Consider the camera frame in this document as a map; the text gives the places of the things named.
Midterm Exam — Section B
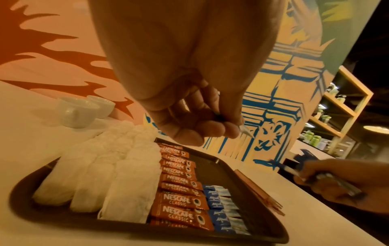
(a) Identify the row of blue sachets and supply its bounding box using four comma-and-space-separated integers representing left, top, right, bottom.
202, 184, 252, 236

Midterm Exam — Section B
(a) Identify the small white cup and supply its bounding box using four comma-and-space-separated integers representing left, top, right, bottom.
85, 94, 116, 119
57, 96, 102, 130

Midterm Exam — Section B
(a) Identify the hanging ceiling lamp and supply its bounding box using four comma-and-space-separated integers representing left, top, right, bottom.
362, 124, 389, 136

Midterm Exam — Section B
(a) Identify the row of small bottles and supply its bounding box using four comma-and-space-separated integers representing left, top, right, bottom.
301, 130, 333, 151

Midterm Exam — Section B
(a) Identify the row of tea bags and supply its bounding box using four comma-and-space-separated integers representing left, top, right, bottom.
32, 120, 164, 225

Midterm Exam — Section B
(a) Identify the dark brown tray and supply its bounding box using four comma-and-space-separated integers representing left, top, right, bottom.
9, 137, 290, 245

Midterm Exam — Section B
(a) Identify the person's left hand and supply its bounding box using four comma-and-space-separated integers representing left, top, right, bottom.
87, 0, 286, 147

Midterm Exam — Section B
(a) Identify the wooden shelf frame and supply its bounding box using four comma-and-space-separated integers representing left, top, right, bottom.
297, 65, 375, 156

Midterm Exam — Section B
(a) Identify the row of red Nescafe sachets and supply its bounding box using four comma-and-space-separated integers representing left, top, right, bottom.
147, 142, 217, 231

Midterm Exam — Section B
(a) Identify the person's right hand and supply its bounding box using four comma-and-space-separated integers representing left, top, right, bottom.
293, 158, 389, 215

